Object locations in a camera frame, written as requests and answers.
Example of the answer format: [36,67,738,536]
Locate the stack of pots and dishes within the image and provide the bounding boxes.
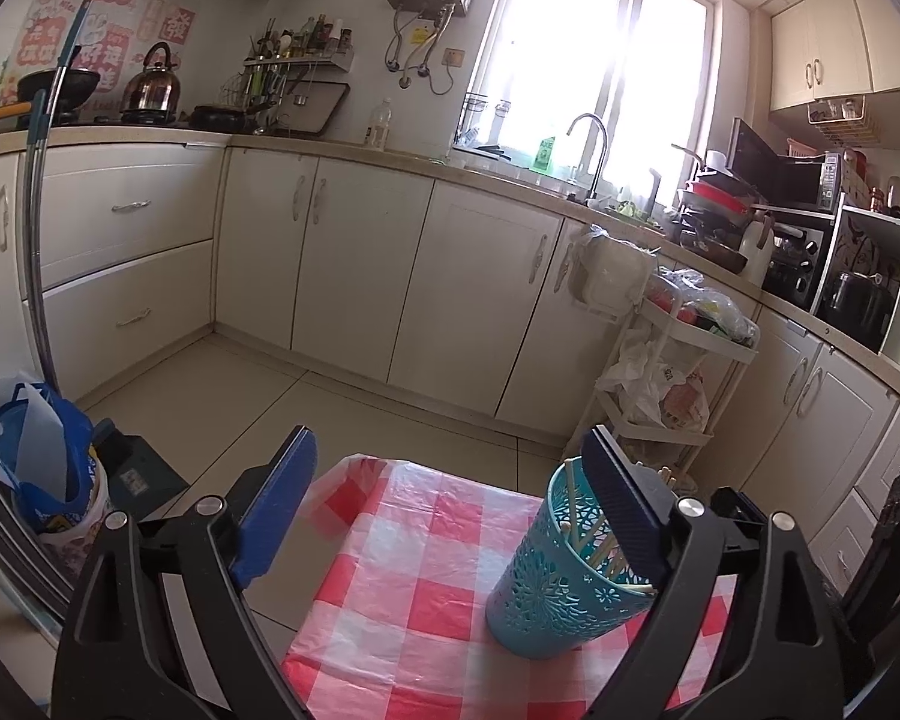
[673,150,773,275]

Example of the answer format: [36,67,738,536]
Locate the black toaster oven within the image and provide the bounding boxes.
[761,211,838,310]

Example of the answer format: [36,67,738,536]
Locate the blue cutout plastic basket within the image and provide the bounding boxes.
[485,457,668,661]

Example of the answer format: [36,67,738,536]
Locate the metal pole with blue grip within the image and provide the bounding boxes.
[16,0,110,400]

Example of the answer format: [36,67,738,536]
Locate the cream upper wall cabinets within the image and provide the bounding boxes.
[769,0,900,115]

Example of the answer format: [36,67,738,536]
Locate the metal baking tray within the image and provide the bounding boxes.
[289,82,352,140]

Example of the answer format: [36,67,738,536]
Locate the white plastic bag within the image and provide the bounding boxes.
[604,337,683,428]

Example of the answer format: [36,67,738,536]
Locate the clear pink snack bag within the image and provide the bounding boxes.
[660,371,710,433]

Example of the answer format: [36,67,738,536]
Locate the pile of wooden chopsticks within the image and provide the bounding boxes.
[559,461,680,593]

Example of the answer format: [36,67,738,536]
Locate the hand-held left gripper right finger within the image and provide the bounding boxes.
[579,425,847,720]

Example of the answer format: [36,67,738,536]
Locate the bag of vegetables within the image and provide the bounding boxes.
[649,266,760,340]

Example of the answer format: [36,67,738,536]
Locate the kitchen window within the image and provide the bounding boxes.
[469,0,721,205]

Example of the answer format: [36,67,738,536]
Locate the steel kettle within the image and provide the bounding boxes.
[122,43,181,118]

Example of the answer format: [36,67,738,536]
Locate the black frying pan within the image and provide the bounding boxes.
[187,105,248,133]

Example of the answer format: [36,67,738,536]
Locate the red white checked tablecloth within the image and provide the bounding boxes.
[281,454,728,720]

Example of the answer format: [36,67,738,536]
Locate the black electric kettle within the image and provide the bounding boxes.
[821,270,898,350]

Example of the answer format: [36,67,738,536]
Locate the dark green box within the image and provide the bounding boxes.
[90,420,193,518]

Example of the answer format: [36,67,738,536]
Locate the cream kitchen base cabinets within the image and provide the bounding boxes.
[0,127,900,601]

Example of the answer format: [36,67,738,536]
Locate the black microwave oven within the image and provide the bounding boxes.
[772,152,845,212]

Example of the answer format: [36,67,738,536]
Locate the clear plastic bottle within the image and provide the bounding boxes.
[365,99,392,151]

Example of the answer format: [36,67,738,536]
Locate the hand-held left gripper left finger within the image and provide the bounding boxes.
[51,425,320,720]

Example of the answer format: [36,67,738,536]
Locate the chrome sink faucet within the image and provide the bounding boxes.
[566,112,611,208]

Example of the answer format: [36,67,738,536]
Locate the white hanging bin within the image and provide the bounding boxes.
[577,229,658,323]

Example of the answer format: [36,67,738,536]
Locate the white trolley rack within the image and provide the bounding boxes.
[570,292,760,497]

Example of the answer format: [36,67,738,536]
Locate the white plastic jug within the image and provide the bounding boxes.
[739,217,776,287]

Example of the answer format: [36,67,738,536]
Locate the black wok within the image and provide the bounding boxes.
[0,69,103,125]

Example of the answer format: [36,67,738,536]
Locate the pink wall poster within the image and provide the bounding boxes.
[0,0,196,110]

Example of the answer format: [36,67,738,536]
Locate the wall rack with utensils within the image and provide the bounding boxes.
[217,15,355,137]

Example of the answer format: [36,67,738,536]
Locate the blue plastic bag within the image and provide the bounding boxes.
[0,379,113,541]

